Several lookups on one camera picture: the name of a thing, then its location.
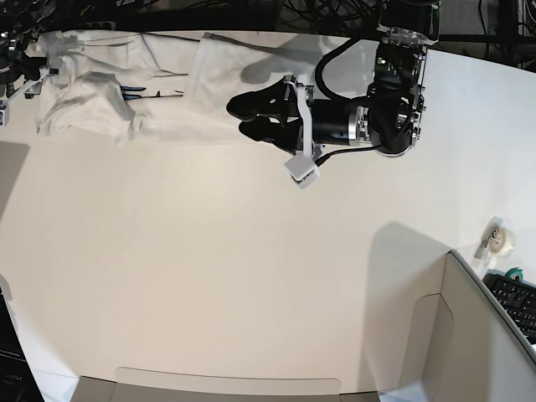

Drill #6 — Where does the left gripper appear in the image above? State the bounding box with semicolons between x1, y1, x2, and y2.
226;75;369;163

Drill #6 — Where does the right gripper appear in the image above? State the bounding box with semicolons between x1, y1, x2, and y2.
6;67;59;104

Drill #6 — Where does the white printed t-shirt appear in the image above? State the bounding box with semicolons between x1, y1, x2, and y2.
37;30;300;146

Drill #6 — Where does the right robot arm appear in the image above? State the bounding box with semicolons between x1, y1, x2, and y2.
1;1;57;106

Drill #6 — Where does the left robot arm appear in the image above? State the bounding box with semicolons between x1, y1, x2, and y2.
226;1;441;166

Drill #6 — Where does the clear tape dispenser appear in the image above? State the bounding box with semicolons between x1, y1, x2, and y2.
474;217;516;269

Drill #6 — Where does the green tape roll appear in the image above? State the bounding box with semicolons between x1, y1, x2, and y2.
505;268;523;282

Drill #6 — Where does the beige cardboard box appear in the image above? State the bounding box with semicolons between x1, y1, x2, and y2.
72;250;535;401

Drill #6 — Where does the black computer keyboard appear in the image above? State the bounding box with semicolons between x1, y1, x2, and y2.
483;274;535;345

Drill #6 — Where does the black monitor corner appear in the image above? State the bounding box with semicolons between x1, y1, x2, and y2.
1;277;44;401

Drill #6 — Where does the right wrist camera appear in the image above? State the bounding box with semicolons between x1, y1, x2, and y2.
0;100;11;127

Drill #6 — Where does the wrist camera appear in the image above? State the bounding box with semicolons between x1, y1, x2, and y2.
284;152;320;189
0;100;11;127

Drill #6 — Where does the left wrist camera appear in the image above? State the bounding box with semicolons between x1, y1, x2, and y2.
284;152;320;189

